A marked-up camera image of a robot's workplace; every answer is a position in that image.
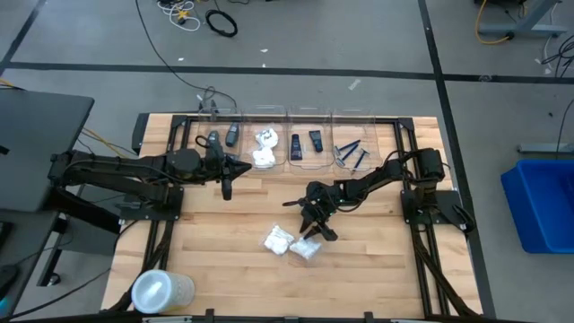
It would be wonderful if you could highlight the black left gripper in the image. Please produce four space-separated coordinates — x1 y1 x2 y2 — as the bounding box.
204 150 253 202

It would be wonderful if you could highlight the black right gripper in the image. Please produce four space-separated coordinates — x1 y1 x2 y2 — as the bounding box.
300 180 344 242

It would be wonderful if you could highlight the clear vanity pack bag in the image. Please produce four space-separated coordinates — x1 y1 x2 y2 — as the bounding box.
289 237 323 262
259 223 297 258
251 146 277 170
254 127 280 149

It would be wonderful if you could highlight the grey deodorant stick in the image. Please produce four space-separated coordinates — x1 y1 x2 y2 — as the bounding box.
225 121 241 148
206 129 222 156

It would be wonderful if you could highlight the navy shave butter tube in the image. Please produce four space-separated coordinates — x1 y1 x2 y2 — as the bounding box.
290 133 305 162
308 129 325 153

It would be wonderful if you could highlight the clear plastic bin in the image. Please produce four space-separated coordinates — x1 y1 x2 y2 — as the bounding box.
330 106 384 174
191 105 246 175
241 104 289 176
286 105 334 174

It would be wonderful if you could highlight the white plastic jar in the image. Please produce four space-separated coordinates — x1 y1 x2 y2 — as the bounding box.
130 268 196 315

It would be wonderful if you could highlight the black desk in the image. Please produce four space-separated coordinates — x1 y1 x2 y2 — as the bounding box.
0 88 96 214

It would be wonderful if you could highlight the blue storage tote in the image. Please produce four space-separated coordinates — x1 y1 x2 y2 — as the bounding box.
500 159 574 256

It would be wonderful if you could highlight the grey desk foot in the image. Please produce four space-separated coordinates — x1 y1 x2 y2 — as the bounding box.
517 142 574 154

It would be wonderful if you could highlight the grey desk base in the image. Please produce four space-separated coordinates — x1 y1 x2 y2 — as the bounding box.
477 0 569 39

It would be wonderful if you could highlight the yellow floor cable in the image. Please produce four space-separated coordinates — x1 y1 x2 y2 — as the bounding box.
82 127 138 158
474 0 511 46

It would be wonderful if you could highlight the black table frame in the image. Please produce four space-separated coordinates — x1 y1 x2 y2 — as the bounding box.
100 111 499 323

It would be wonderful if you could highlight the black hanging cable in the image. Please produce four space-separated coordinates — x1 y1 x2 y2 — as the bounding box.
134 0 239 107

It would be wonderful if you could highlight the black coiled cable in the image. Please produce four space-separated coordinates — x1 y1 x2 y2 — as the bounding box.
204 8 239 39

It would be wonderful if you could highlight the white cable bundle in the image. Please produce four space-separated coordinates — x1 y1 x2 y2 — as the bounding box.
156 0 202 32

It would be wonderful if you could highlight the black cable bundle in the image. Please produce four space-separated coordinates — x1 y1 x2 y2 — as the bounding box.
540 35 574 77

